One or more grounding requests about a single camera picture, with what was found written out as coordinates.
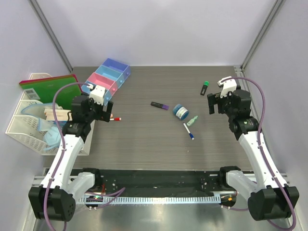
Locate blue white marker pen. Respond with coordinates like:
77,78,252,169
183,123,194,140

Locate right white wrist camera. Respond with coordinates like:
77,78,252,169
217,76,237,98

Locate purple cable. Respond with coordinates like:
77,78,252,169
42,82,126,231
221,77,296,229

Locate pink plastic bin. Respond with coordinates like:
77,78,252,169
87,73,118,100

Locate light blue end bin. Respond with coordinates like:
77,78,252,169
81,82,110,106

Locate wooden blocks stack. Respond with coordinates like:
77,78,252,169
44,109,72,121

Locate red white marker pen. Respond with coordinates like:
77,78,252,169
110,117,122,121

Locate purple plastic bin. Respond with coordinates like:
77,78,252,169
102,58,131,80

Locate white mesh desk organizer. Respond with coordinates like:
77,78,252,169
5,73,95,156

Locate white slotted cable duct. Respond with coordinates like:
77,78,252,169
76,194,221,205

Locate blue face masks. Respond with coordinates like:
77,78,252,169
21,103,61,151

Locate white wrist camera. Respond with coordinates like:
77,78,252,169
217,76,237,98
87,84,105,105

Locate light green correction tape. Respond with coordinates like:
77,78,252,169
186,116,198,127

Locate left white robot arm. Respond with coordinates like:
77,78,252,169
28,95,113,222

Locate purple black highlighter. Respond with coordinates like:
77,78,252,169
150,102,169,110

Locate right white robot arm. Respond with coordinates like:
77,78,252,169
207,89,299,221

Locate blue plastic bin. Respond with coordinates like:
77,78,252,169
95,65,125,88

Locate green folder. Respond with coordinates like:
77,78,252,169
19,75,82,110

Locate blue slime jar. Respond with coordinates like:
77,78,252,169
172,104,189,120

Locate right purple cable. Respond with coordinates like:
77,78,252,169
221,77,296,229

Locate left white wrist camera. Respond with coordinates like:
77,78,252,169
87,84,105,105

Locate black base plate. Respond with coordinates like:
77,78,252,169
70,168,234,198

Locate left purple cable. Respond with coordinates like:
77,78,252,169
42,82,126,231

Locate green black highlighter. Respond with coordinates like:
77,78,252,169
200,81,209,96

